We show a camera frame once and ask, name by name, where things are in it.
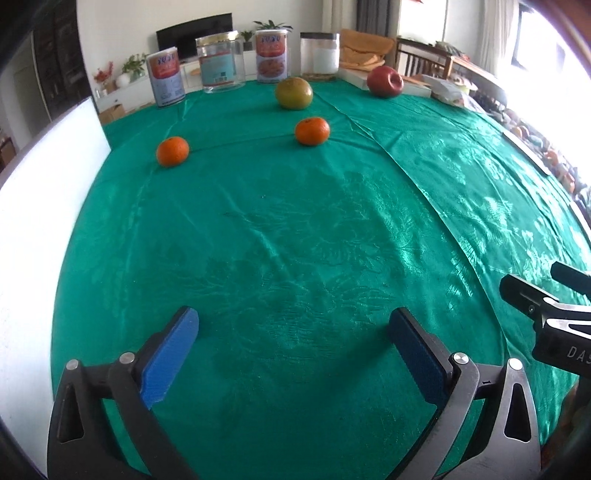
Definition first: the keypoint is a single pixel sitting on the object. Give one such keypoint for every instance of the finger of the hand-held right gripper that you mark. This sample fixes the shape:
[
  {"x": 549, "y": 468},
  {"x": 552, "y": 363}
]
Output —
[
  {"x": 526, "y": 295},
  {"x": 572, "y": 277}
]

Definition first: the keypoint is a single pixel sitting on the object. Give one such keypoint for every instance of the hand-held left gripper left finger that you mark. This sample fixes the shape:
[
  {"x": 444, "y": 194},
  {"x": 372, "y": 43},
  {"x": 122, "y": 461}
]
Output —
[{"x": 171, "y": 355}]

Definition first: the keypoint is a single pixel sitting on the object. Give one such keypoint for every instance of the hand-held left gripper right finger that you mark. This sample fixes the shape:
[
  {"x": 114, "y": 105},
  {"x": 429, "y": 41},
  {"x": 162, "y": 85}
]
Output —
[{"x": 420, "y": 360}]

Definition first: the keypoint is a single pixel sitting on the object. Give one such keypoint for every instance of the small orange tangerine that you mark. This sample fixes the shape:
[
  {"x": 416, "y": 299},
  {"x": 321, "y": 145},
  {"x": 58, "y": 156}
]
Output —
[
  {"x": 312, "y": 131},
  {"x": 172, "y": 151}
]

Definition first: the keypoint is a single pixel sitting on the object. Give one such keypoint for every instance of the green satin tablecloth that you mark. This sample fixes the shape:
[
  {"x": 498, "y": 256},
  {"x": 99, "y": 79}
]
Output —
[{"x": 286, "y": 230}]

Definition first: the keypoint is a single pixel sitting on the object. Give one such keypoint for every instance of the white board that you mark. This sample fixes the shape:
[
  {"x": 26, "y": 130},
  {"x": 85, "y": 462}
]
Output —
[{"x": 41, "y": 207}]

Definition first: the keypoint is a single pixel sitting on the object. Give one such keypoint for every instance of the white plastic bag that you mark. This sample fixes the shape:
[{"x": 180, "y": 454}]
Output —
[{"x": 445, "y": 90}]

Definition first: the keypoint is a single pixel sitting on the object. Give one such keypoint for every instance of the cardboard box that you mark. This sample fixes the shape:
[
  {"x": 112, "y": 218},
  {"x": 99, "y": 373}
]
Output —
[{"x": 113, "y": 113}]

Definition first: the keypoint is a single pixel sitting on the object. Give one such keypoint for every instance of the red apple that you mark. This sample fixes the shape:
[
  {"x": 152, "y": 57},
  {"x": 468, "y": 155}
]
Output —
[{"x": 385, "y": 81}]

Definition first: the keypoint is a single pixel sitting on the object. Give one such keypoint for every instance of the white television cabinet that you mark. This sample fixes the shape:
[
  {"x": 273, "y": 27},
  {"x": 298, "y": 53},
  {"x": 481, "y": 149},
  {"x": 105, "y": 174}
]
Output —
[{"x": 134, "y": 94}]

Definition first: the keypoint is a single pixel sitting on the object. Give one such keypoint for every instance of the wooden railed bench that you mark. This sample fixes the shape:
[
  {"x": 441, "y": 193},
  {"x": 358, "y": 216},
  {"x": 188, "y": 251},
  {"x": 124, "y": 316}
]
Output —
[{"x": 415, "y": 55}]

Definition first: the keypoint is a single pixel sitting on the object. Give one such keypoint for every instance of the blue red labelled can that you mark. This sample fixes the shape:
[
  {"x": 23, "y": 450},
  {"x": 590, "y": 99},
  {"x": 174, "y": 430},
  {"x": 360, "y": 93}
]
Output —
[{"x": 165, "y": 78}]

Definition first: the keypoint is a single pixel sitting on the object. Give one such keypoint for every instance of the red flower bouquet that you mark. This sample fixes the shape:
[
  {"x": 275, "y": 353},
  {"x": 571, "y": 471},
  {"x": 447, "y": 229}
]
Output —
[{"x": 104, "y": 74}]

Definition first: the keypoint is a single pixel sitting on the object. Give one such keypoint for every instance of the large green yellow orange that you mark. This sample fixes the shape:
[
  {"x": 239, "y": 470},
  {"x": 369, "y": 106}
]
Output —
[{"x": 293, "y": 93}]

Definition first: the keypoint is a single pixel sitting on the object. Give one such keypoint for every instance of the green plant in white vase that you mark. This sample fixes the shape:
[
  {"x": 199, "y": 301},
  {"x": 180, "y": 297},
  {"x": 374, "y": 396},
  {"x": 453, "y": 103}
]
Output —
[{"x": 131, "y": 67}]

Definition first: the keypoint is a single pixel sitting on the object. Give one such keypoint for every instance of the orange lounge chair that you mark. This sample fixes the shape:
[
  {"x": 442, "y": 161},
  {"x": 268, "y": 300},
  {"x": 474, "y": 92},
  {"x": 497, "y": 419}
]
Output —
[{"x": 364, "y": 46}]

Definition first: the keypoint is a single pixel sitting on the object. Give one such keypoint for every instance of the clear glass jar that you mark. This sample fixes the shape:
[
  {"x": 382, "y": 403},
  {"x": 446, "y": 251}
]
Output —
[{"x": 220, "y": 62}]

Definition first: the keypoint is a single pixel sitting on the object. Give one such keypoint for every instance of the black lidded white jar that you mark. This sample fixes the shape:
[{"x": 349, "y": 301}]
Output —
[{"x": 319, "y": 55}]

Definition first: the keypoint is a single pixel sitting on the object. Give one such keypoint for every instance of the grey curtain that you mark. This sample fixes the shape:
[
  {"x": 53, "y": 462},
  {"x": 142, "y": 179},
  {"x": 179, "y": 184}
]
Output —
[{"x": 374, "y": 14}]

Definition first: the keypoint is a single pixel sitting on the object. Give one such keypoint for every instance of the black television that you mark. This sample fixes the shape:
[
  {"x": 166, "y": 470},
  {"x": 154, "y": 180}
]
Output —
[{"x": 184, "y": 32}]

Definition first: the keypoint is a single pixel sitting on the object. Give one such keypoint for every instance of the small dark potted plant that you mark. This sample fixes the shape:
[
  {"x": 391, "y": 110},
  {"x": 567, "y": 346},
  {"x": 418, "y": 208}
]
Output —
[{"x": 247, "y": 37}]

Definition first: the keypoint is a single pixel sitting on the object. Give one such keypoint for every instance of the black glass cabinet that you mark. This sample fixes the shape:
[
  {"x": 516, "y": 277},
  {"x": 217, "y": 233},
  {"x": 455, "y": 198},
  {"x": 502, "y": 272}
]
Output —
[{"x": 60, "y": 46}]

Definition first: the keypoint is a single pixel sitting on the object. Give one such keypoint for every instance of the large leafy potted plant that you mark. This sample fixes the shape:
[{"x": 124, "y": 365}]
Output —
[{"x": 270, "y": 24}]

